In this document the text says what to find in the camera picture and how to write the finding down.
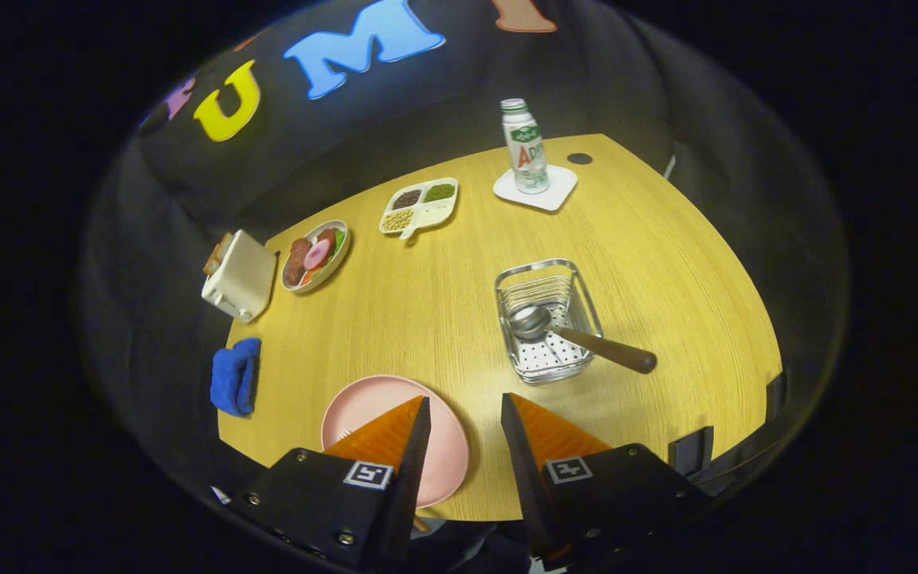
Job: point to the toasted bread slices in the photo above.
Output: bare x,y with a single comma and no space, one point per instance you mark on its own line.
216,253

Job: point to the pink ham slice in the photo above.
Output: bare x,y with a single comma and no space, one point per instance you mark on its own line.
318,254

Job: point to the white square coaster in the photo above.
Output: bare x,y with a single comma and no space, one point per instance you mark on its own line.
559,187

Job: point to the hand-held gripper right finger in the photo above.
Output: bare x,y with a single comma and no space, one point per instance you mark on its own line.
523,470

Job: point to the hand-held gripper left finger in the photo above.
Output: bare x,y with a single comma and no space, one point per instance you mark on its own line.
411,478

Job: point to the green lettuce leaf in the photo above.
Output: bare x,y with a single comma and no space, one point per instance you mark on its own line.
339,241

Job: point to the cream toaster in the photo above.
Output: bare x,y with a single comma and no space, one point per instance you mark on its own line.
240,279

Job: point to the pile of green beans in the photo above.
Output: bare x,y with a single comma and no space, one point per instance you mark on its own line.
440,192

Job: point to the pink plate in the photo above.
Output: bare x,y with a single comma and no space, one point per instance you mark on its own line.
367,402

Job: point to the small white object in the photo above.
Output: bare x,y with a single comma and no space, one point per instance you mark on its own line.
221,496

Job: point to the blue cloth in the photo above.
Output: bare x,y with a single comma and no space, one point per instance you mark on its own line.
232,379

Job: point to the black table grommet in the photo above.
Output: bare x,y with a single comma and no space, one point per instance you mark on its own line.
580,159

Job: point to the pile of yellow soybeans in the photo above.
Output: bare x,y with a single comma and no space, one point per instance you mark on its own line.
398,220

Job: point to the white drink bottle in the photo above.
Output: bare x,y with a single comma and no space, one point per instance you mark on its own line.
526,147

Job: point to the pile of dark beans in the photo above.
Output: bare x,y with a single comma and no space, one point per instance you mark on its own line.
406,199

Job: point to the brown meat slice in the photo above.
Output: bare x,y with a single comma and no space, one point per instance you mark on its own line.
298,259

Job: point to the white divided dish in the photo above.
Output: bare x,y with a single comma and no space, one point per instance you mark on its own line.
427,209

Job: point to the white food bowl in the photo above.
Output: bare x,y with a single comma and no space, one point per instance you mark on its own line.
335,267

